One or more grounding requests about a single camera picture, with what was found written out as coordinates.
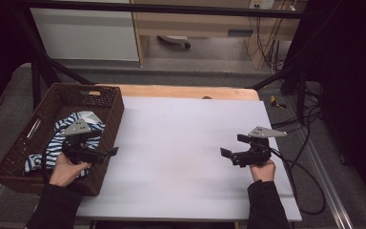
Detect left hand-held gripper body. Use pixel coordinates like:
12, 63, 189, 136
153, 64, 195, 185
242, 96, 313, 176
60, 118, 110, 166

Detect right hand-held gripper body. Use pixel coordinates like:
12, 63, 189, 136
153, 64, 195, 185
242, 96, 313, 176
230, 125, 288, 169

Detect blue white striped cloth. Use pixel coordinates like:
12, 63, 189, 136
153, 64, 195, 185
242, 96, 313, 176
24, 110, 106, 178

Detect brown wicker basket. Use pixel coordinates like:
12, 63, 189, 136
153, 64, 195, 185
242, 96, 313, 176
0, 82, 126, 198

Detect person's right hand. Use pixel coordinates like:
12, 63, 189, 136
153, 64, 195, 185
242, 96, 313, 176
249, 158, 276, 183

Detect person's left hand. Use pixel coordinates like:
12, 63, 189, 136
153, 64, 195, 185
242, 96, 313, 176
49, 153, 92, 188

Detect white board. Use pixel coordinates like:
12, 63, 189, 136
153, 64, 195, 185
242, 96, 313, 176
75, 96, 303, 222

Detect yellow black tool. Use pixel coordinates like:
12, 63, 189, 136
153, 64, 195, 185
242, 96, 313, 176
269, 94, 288, 110

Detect white cabinet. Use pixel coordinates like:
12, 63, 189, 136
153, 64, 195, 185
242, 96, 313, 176
30, 7, 140, 62

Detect black curtain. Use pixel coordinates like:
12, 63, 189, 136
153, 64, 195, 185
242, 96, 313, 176
0, 0, 34, 120
282, 0, 366, 206

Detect chair base with caster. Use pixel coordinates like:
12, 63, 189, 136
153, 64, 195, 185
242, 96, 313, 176
156, 34, 192, 50

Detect wooden desk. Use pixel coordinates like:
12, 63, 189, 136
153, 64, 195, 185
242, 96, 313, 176
130, 0, 303, 70

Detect white power strip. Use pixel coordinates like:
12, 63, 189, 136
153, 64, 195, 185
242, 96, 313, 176
248, 0, 276, 10

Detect right hand-held gripper cable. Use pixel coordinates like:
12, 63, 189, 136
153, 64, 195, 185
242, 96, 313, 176
270, 148, 327, 216

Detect black floor cables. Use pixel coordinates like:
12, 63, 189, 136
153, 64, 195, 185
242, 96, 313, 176
271, 90, 324, 129

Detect bundle of hanging cables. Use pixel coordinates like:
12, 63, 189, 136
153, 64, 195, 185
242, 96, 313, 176
250, 9, 288, 73

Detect black metal frame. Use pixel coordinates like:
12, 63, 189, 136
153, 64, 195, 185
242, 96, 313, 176
13, 0, 310, 126

